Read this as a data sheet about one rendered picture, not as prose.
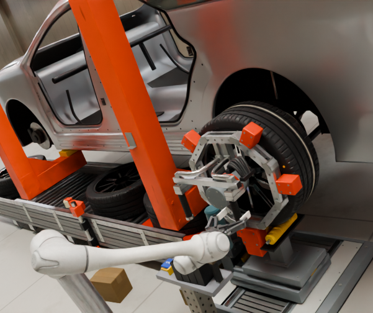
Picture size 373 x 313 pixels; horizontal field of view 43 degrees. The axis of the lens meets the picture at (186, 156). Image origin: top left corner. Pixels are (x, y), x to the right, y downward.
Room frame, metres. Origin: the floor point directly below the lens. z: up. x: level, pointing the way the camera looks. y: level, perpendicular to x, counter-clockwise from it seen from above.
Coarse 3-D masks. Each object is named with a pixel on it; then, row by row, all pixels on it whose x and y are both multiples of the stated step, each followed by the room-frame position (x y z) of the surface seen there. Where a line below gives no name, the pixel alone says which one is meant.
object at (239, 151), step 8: (208, 152) 2.39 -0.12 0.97; (240, 152) 2.23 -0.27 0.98; (208, 160) 2.41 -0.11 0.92; (248, 160) 2.22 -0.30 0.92; (224, 168) 2.49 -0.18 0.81; (256, 168) 2.17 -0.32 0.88; (256, 176) 2.19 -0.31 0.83; (248, 184) 2.24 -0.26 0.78; (256, 184) 2.20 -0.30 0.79; (248, 192) 2.25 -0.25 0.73; (256, 192) 2.41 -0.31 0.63; (264, 192) 2.18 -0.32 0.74; (240, 200) 2.36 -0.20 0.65; (248, 200) 2.35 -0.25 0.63; (256, 200) 2.34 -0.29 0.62; (264, 200) 2.18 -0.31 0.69; (272, 200) 2.16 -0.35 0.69; (240, 208) 2.30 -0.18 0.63; (248, 208) 2.29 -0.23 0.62; (256, 208) 2.27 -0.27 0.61; (264, 208) 2.23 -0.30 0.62
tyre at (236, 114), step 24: (216, 120) 2.27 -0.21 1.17; (240, 120) 2.16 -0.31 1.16; (264, 120) 2.14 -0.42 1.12; (288, 120) 2.17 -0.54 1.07; (264, 144) 2.07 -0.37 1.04; (288, 144) 2.05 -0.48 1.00; (312, 144) 2.12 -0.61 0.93; (288, 168) 2.00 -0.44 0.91; (312, 168) 2.08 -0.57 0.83; (312, 192) 2.14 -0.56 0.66; (264, 216) 2.18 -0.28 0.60; (288, 216) 2.06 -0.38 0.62
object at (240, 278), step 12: (240, 264) 2.47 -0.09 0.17; (324, 264) 2.23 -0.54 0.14; (240, 276) 2.35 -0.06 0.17; (252, 276) 2.34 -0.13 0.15; (312, 276) 2.14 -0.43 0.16; (252, 288) 2.29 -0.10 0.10; (264, 288) 2.22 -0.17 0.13; (276, 288) 2.15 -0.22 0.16; (288, 288) 2.13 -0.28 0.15; (300, 288) 2.09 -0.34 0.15; (312, 288) 2.12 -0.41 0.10; (300, 300) 2.04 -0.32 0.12
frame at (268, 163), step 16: (208, 144) 2.30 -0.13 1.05; (240, 144) 2.09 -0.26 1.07; (256, 144) 2.07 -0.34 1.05; (192, 160) 2.35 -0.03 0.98; (256, 160) 2.02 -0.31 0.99; (272, 160) 2.01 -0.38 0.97; (272, 176) 1.97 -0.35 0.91; (272, 192) 1.99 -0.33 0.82; (272, 208) 2.02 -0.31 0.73; (256, 224) 2.12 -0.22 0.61
